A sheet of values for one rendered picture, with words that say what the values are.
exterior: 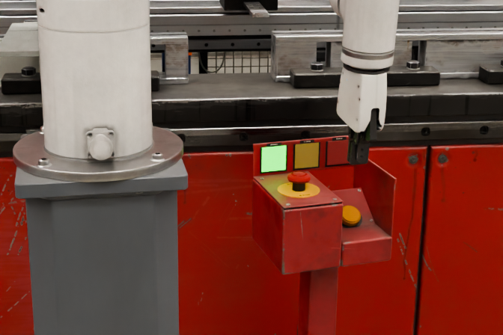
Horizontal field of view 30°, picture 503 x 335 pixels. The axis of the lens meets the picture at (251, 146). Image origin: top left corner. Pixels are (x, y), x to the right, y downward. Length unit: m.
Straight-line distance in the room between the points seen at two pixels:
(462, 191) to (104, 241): 1.07
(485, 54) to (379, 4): 0.59
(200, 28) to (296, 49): 0.32
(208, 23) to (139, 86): 1.14
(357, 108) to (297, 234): 0.23
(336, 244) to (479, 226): 0.50
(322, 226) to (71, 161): 0.63
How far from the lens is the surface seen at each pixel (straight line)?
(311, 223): 1.54
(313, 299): 1.67
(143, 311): 1.07
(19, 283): 1.92
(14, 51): 1.63
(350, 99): 1.53
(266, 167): 1.65
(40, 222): 1.03
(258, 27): 2.16
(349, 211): 1.65
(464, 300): 2.06
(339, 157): 1.69
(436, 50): 1.98
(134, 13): 1.00
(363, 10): 1.47
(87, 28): 0.98
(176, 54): 1.88
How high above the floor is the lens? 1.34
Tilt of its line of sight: 18 degrees down
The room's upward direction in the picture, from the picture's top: 1 degrees clockwise
